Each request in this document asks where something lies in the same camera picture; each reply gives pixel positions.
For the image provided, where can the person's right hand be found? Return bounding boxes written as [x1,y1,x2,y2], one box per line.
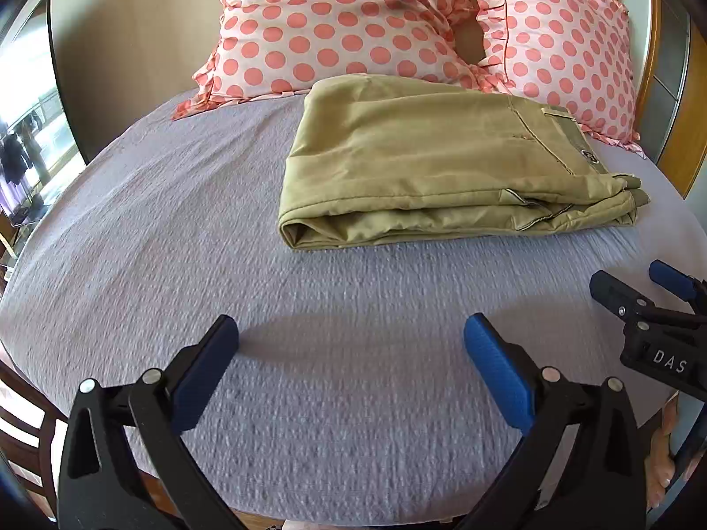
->
[647,396,687,504]

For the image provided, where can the small pink polka dot pillow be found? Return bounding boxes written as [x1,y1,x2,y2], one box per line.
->
[468,0,645,159]

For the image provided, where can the dark framed mirror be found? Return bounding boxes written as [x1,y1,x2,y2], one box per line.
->
[0,0,90,227]

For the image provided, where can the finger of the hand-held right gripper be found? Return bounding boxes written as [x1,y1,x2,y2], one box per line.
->
[648,259,707,311]
[589,270,659,322]

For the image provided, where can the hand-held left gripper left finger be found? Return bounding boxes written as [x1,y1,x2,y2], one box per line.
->
[58,314,241,530]

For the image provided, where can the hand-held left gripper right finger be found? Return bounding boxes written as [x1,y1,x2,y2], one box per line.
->
[463,312,647,530]

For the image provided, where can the dark wooden chair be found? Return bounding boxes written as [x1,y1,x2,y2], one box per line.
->
[0,358,74,511]

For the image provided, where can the large pink polka dot pillow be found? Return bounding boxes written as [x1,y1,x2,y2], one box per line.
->
[171,0,488,121]

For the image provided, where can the wooden headboard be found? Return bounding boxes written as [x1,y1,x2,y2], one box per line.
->
[574,0,698,195]

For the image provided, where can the grey wardrobe door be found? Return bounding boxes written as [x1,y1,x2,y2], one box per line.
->
[650,0,707,178]

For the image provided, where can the grey bed sheet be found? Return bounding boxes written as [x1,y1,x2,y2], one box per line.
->
[0,87,692,526]

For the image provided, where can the khaki pants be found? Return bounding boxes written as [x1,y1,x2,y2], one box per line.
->
[277,76,652,254]

